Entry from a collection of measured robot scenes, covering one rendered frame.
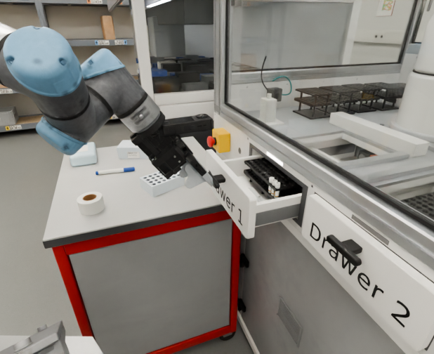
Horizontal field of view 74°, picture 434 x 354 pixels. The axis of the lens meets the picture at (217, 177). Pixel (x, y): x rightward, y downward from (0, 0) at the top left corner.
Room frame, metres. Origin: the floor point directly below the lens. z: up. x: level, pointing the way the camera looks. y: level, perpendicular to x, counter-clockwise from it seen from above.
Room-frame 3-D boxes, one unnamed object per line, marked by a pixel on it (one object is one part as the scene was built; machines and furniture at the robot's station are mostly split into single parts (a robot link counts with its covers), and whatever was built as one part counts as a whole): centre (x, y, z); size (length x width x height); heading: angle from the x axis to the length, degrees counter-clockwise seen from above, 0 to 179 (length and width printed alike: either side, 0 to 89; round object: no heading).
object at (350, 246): (0.38, -0.23, 0.91); 0.07 x 0.04 x 0.01; 20
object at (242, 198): (0.64, -0.03, 0.87); 0.29 x 0.02 x 0.11; 20
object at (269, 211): (0.72, -0.22, 0.86); 0.40 x 0.26 x 0.06; 110
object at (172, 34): (2.41, 0.13, 1.13); 1.78 x 1.14 x 0.45; 20
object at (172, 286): (0.97, 0.28, 0.38); 0.62 x 0.58 x 0.76; 20
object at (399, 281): (0.39, -0.25, 0.87); 0.29 x 0.02 x 0.11; 20
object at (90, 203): (0.72, 0.37, 0.78); 0.07 x 0.07 x 0.04
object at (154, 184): (0.86, 0.18, 0.78); 0.12 x 0.08 x 0.04; 131
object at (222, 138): (0.99, -0.01, 0.88); 0.07 x 0.05 x 0.07; 20
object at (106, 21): (4.27, 1.29, 1.22); 0.41 x 0.32 x 0.28; 114
